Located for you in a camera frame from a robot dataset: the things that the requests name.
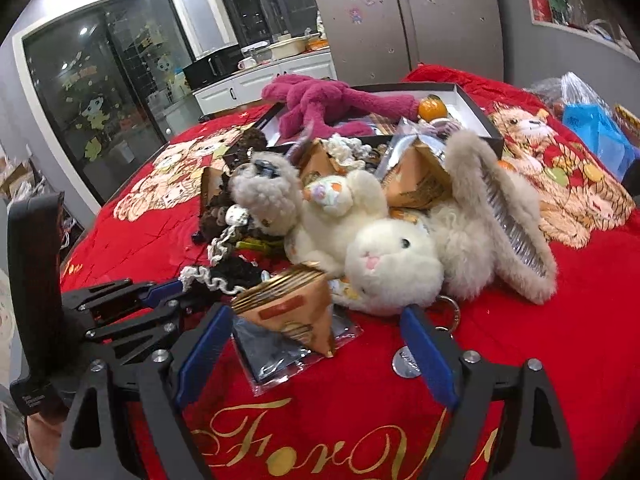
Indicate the white kitchen base cabinets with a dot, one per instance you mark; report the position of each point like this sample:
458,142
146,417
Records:
280,77

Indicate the glass-front wall cabinet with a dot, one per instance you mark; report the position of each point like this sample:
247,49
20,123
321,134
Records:
270,0

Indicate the doll fridge magnet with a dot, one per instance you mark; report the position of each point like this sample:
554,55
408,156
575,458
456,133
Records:
356,15

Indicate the dark brown fuzzy plush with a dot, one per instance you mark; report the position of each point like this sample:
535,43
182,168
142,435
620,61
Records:
245,147

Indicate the beige fluffy bear plush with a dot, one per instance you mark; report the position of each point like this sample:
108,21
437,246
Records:
265,195

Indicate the pink plush toy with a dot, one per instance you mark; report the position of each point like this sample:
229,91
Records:
320,102

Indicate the cream cooking pot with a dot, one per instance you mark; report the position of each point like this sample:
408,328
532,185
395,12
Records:
289,46

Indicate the red printed blanket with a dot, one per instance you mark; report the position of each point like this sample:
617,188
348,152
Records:
350,420

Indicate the white long-eared rabbit plush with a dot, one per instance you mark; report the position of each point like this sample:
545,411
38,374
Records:
390,265

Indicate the black gift box white inside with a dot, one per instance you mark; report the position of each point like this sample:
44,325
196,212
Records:
465,110

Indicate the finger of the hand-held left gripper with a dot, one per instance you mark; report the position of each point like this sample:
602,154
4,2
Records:
160,292
130,327

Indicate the silver foil packet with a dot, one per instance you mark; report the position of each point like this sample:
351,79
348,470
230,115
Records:
420,142

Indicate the glass sliding door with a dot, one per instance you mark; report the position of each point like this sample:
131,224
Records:
100,95

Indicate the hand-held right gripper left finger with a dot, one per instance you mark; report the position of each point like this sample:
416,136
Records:
200,355

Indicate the black microwave oven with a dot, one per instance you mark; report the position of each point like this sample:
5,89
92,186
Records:
212,65

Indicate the metal keyring with round tag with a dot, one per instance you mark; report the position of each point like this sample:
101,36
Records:
407,361

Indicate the clear plastic bag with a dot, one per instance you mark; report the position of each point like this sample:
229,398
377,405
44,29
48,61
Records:
575,90

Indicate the person's left forearm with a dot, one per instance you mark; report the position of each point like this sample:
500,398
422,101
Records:
42,440

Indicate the brown triangular paper packet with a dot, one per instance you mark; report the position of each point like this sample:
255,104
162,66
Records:
292,310
211,187
417,182
317,160

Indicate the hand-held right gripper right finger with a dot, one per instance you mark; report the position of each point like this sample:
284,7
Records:
430,355

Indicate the dark sachet in clear plastic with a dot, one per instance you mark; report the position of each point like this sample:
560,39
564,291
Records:
272,360

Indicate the steel double-door refrigerator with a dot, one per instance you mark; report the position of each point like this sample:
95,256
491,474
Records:
400,15

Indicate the white mug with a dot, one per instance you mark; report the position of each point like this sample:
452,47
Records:
246,63

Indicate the blue plastic bag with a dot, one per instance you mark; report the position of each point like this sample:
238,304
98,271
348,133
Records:
595,135

